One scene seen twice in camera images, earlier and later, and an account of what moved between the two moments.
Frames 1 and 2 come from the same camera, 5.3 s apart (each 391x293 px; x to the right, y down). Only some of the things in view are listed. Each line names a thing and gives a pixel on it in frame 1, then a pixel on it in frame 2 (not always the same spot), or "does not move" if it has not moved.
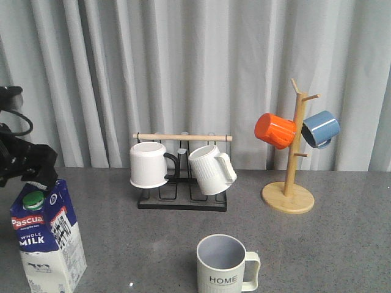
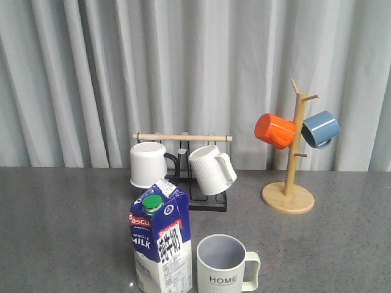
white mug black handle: [148, 165] does not move
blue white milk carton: [51, 252] → [159, 225]
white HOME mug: [220, 260] does not move
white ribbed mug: [214, 171] does not move
